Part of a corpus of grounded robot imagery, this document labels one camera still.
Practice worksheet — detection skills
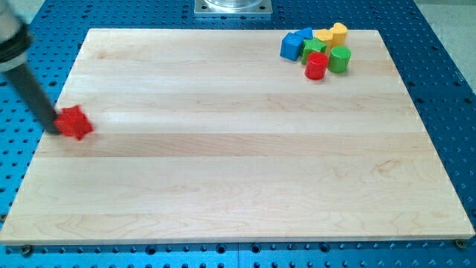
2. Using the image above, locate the brass screw bottom left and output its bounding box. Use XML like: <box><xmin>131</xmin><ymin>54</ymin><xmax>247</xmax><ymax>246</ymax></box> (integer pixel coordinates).
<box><xmin>19</xmin><ymin>245</ymin><xmax>33</xmax><ymax>258</ymax></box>

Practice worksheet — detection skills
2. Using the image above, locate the green cylinder block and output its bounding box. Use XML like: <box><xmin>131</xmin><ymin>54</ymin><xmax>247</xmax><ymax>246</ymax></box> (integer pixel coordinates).
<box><xmin>327</xmin><ymin>46</ymin><xmax>352</xmax><ymax>73</ymax></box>

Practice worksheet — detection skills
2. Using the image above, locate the yellow star block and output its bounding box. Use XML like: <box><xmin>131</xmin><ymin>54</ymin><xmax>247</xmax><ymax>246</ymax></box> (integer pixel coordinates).
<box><xmin>314</xmin><ymin>29</ymin><xmax>333</xmax><ymax>54</ymax></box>

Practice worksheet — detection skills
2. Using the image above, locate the yellow heart block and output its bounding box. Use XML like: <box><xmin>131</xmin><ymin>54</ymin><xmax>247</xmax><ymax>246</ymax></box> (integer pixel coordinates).
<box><xmin>330</xmin><ymin>22</ymin><xmax>348</xmax><ymax>47</ymax></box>

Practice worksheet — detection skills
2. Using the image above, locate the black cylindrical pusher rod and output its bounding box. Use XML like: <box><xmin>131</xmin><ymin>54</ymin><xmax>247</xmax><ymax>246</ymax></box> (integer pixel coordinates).
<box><xmin>4</xmin><ymin>63</ymin><xmax>59</xmax><ymax>135</ymax></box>

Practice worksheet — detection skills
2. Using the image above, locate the light wooden board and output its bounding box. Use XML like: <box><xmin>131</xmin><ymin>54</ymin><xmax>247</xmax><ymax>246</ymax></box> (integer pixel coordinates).
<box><xmin>1</xmin><ymin>28</ymin><xmax>475</xmax><ymax>245</ymax></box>

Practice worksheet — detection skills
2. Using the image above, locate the green star block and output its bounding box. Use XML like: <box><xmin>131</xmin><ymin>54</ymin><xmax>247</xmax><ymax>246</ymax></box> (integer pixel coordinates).
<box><xmin>300</xmin><ymin>39</ymin><xmax>327</xmax><ymax>65</ymax></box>

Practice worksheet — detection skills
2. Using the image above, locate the blue block behind cube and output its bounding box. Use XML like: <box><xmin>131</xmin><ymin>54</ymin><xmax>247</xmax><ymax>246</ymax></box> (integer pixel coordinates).
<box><xmin>295</xmin><ymin>27</ymin><xmax>314</xmax><ymax>39</ymax></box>

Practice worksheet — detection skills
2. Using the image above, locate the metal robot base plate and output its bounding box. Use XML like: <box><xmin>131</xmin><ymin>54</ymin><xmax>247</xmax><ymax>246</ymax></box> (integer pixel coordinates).
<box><xmin>194</xmin><ymin>0</ymin><xmax>273</xmax><ymax>16</ymax></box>

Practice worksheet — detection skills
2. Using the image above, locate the brass screw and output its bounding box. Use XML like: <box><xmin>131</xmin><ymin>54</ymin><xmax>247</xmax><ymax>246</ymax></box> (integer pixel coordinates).
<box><xmin>454</xmin><ymin>239</ymin><xmax>467</xmax><ymax>249</ymax></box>
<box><xmin>19</xmin><ymin>245</ymin><xmax>33</xmax><ymax>258</ymax></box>

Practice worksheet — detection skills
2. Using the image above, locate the brass screw bottom right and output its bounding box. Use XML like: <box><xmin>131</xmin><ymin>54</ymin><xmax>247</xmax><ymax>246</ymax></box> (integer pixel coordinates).
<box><xmin>454</xmin><ymin>239</ymin><xmax>467</xmax><ymax>249</ymax></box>

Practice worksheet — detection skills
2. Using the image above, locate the red star block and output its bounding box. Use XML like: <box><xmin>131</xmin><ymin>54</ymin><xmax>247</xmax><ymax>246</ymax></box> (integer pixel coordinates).
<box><xmin>54</xmin><ymin>105</ymin><xmax>94</xmax><ymax>141</ymax></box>

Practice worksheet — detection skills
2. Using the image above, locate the red cylinder block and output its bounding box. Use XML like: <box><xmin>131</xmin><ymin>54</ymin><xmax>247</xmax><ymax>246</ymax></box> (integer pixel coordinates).
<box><xmin>304</xmin><ymin>52</ymin><xmax>329</xmax><ymax>80</ymax></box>

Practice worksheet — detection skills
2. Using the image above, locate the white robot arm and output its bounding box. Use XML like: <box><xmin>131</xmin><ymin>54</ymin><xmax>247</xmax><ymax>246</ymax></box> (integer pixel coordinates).
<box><xmin>1</xmin><ymin>0</ymin><xmax>59</xmax><ymax>135</ymax></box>

